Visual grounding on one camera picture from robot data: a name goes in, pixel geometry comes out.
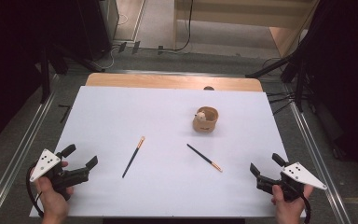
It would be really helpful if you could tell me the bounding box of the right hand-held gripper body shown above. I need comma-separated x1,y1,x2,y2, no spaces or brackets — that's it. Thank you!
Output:
255,161,328,203

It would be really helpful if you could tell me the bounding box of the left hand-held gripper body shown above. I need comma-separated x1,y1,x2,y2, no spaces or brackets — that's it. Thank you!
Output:
29,148,91,202

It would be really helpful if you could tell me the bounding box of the dark blue orange-tipped chopstick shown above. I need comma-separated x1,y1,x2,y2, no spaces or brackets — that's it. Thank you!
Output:
186,143,224,173
121,135,146,179

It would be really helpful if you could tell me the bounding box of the wooden chopstick holder cup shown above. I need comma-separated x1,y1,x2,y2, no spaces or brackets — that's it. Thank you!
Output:
192,105,220,133

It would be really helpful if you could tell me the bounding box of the person's right hand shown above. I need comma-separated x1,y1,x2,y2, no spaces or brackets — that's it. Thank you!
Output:
270,183,315,224

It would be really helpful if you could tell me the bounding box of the person's left hand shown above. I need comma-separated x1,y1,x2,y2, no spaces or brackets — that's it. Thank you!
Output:
34,161,75,224

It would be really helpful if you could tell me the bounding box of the black metal stand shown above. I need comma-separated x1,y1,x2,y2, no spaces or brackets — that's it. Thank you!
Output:
245,52,310,113
38,45,106,105

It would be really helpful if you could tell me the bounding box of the white table sheet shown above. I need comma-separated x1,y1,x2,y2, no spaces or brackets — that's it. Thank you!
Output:
29,86,307,218

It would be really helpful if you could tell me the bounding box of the black curtain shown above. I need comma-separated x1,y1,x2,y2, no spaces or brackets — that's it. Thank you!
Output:
0,0,85,152
292,0,358,185

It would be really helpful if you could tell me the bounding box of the wooden table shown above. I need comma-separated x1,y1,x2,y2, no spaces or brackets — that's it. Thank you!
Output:
85,73,264,92

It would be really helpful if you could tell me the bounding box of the black cabinet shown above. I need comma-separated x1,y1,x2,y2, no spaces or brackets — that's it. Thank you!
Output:
76,0,120,62

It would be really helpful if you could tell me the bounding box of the light wooden furniture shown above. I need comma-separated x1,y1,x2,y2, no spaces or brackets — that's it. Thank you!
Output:
172,0,321,59

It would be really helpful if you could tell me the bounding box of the metal floor rail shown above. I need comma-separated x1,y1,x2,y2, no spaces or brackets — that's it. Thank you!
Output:
0,74,60,224
283,83,352,224

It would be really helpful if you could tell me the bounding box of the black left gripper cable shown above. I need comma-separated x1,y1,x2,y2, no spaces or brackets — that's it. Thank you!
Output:
25,166,45,217

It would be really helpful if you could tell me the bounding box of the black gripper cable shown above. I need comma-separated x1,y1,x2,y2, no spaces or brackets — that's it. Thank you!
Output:
287,181,312,224
25,166,45,217

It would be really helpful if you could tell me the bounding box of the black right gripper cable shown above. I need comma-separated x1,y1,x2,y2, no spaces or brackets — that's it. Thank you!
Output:
287,181,312,224

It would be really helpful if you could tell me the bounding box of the bundle of black floor cables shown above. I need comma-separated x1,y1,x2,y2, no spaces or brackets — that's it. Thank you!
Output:
265,91,296,116

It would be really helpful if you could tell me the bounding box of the white floor cable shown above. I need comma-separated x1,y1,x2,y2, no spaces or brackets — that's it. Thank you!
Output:
100,46,123,70

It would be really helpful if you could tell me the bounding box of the black hanging cable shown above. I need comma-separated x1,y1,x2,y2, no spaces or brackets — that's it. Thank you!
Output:
172,0,195,52

